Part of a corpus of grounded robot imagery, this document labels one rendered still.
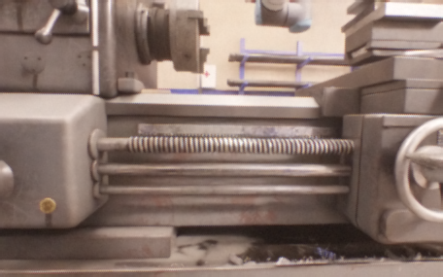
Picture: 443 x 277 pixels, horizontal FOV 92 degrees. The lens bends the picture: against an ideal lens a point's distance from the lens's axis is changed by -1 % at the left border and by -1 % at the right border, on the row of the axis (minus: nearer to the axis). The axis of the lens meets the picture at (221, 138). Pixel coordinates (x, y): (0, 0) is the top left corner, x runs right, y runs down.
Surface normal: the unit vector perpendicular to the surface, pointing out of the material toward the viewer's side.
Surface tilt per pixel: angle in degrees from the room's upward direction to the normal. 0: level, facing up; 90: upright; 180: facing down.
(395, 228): 90
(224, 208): 90
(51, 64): 90
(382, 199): 90
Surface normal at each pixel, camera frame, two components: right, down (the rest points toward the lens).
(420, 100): 0.06, 0.07
